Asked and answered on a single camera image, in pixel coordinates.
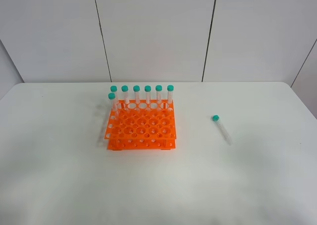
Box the green-capped test tube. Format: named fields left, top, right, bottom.
left=211, top=114, right=232, bottom=145
left=108, top=92, right=119, bottom=119

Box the row test tube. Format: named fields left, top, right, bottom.
left=145, top=85, right=151, bottom=104
left=110, top=85, right=119, bottom=105
left=133, top=85, right=140, bottom=104
left=156, top=85, right=162, bottom=105
left=167, top=85, right=174, bottom=106
left=121, top=85, right=130, bottom=105

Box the orange test tube rack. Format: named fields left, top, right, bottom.
left=104, top=99, right=176, bottom=151

